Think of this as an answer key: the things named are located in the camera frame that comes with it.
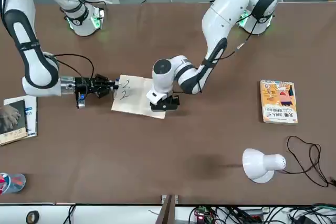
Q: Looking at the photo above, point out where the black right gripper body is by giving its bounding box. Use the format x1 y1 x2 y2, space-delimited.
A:
75 77 93 96

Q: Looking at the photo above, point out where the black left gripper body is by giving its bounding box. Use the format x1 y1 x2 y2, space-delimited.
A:
157 94 181 107

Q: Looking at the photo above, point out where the cream paper notebook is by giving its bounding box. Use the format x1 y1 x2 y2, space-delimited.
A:
111 74 166 119

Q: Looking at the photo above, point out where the white book with blue print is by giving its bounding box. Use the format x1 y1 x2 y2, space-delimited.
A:
3 93 38 138

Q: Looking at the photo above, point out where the white desk lamp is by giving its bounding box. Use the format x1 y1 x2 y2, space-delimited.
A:
241 147 287 184

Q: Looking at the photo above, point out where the orange illustrated cover book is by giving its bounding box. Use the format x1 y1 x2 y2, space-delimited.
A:
259 79 299 125

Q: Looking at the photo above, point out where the small circuit board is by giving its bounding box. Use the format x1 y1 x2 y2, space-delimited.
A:
193 205 215 224

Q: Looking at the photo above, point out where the white side desk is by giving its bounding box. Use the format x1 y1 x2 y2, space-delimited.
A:
0 202 336 224

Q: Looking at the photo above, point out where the clear pen cup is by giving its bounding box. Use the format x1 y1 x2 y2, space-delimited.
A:
0 172 27 195

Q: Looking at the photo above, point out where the black power strip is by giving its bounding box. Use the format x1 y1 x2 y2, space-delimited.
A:
243 212 265 222

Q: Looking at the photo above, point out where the black tape roll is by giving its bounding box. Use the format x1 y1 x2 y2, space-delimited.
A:
26 210 40 223

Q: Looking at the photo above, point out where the aluminium frame post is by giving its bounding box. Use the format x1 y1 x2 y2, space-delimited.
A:
157 194 181 224

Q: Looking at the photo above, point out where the black lamp cable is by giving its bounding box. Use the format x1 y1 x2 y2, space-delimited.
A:
280 135 336 188

